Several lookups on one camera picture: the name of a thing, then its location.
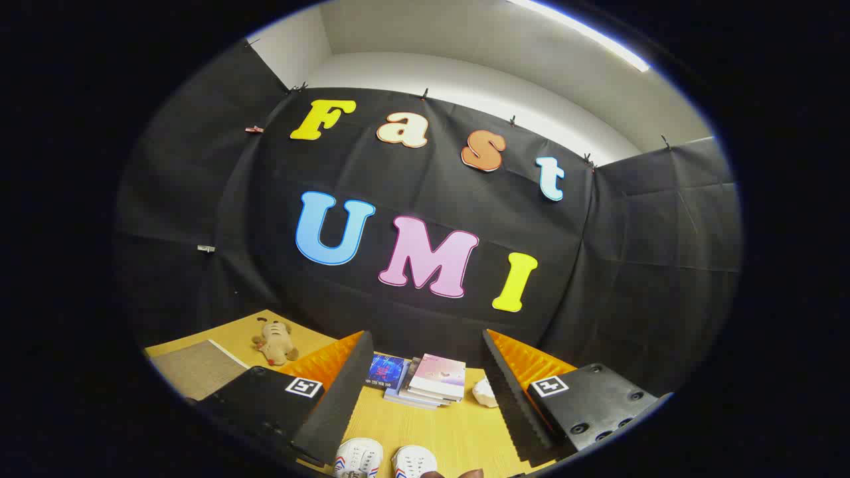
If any grey cover book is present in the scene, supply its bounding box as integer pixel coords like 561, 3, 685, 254
397, 358, 462, 406

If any black backdrop cloth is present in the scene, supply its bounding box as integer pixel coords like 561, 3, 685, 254
113, 40, 743, 407

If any row of black clips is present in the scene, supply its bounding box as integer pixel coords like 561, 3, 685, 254
244, 37, 673, 170

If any white canvas shoe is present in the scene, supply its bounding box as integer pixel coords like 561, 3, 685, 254
332, 438, 384, 478
392, 445, 439, 478

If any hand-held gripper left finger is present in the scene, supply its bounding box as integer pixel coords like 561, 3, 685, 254
189, 330, 376, 467

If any brown plush toy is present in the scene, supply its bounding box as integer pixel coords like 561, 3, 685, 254
252, 317, 299, 366

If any pink cover book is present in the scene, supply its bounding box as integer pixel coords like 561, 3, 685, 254
408, 353, 467, 402

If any white plush toy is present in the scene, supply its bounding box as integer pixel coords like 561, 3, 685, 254
472, 377, 499, 408

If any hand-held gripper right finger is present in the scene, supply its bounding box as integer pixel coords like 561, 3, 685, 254
481, 329, 673, 468

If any dark blue book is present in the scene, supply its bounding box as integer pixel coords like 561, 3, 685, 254
367, 354, 406, 391

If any beige fabric storage box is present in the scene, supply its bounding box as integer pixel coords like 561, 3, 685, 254
149, 339, 250, 400

